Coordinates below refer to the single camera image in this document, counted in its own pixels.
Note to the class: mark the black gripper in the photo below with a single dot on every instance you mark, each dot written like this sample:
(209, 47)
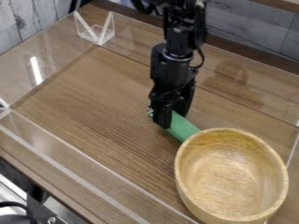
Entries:
(173, 85)

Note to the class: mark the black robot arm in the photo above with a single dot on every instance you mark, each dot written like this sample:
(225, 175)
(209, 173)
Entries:
(184, 27)

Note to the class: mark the green rectangular block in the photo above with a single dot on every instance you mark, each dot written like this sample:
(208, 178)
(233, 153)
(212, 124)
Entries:
(181, 129)

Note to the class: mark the black metal bracket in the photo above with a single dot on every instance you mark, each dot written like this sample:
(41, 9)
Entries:
(42, 215)

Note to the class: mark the clear acrylic tray wall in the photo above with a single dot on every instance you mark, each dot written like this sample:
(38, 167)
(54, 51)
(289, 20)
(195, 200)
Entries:
(76, 132)

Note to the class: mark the wooden bowl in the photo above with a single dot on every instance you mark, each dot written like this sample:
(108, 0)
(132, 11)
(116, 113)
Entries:
(229, 176)

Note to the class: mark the clear acrylic corner bracket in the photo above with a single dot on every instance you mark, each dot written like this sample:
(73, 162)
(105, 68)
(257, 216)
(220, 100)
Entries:
(95, 33)

